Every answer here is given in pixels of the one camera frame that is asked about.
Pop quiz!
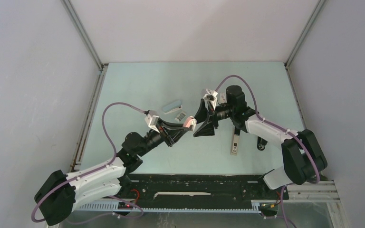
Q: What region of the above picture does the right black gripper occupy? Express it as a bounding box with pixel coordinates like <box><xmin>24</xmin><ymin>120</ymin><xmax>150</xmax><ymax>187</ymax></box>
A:
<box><xmin>190</xmin><ymin>99</ymin><xmax>234</xmax><ymax>138</ymax></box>

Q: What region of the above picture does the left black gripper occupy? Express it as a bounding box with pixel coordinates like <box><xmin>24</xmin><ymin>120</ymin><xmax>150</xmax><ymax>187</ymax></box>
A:
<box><xmin>137</xmin><ymin>117</ymin><xmax>188</xmax><ymax>157</ymax></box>

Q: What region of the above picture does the pink stapler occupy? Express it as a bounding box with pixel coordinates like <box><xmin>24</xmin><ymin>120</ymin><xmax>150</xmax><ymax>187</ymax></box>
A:
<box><xmin>182</xmin><ymin>116</ymin><xmax>197</xmax><ymax>132</ymax></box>

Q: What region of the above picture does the light blue stapler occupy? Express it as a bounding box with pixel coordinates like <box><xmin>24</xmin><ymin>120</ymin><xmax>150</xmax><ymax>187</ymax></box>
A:
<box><xmin>162</xmin><ymin>100</ymin><xmax>183</xmax><ymax>114</ymax></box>

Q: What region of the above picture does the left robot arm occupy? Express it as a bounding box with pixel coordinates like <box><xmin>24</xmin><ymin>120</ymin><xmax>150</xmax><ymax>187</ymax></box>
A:
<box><xmin>31</xmin><ymin>118</ymin><xmax>196</xmax><ymax>226</ymax></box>

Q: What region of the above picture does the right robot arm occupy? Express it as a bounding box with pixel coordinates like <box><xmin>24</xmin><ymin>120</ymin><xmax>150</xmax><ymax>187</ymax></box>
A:
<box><xmin>193</xmin><ymin>85</ymin><xmax>327</xmax><ymax>199</ymax></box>

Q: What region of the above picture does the beige black long stapler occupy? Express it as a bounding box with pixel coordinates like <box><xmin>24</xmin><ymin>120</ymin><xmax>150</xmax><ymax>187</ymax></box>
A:
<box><xmin>230</xmin><ymin>128</ymin><xmax>240</xmax><ymax>155</ymax></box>

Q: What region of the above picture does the open staple box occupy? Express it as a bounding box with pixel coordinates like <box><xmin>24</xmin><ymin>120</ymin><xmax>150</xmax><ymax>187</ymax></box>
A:
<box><xmin>175</xmin><ymin>111</ymin><xmax>186</xmax><ymax>122</ymax></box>

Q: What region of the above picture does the closed white staple box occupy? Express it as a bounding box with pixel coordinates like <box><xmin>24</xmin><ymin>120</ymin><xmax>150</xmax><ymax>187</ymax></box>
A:
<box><xmin>218</xmin><ymin>93</ymin><xmax>227</xmax><ymax>104</ymax></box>

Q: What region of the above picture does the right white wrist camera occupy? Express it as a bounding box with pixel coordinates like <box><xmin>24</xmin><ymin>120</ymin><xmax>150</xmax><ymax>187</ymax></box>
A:
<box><xmin>202</xmin><ymin>88</ymin><xmax>218</xmax><ymax>109</ymax></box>

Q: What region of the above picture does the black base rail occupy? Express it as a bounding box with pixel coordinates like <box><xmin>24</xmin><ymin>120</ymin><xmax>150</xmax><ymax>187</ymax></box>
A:
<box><xmin>123</xmin><ymin>174</ymin><xmax>289</xmax><ymax>211</ymax></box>

